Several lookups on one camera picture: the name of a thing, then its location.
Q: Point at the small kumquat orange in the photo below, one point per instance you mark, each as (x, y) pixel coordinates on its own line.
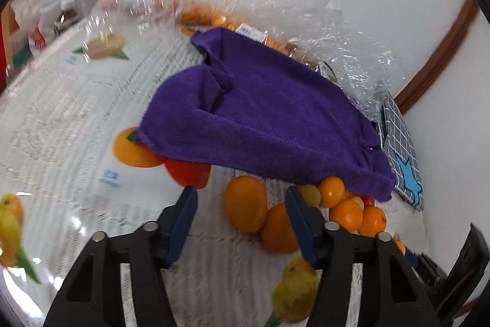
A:
(332, 191)

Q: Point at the yellow-green small fruit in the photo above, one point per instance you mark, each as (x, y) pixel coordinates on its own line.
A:
(311, 195)

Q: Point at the red cherry tomato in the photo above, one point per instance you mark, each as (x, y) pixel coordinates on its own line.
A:
(368, 201)

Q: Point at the clear plastic fruit bag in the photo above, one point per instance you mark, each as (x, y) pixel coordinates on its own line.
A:
(312, 32)

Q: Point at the small mandarin orange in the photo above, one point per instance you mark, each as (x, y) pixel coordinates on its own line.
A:
(348, 213)

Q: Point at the grey checked star cushion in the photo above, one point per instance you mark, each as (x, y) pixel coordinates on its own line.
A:
(399, 148)

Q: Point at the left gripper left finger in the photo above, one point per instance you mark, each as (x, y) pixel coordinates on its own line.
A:
(91, 293)

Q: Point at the dark glass bottle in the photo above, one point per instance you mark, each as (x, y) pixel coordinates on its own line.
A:
(68, 17)

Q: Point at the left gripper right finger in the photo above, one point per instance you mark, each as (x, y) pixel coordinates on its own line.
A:
(391, 293)

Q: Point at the brown wooden door frame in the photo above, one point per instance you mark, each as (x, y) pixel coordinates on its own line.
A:
(440, 58)

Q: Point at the medium tangerine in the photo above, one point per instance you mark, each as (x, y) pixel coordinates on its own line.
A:
(374, 222)

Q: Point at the rough round orange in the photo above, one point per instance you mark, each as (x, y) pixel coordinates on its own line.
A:
(277, 234)

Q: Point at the smooth oval orange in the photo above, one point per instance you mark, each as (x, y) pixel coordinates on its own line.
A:
(245, 203)

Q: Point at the purple towel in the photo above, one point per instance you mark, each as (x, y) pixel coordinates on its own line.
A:
(248, 107)

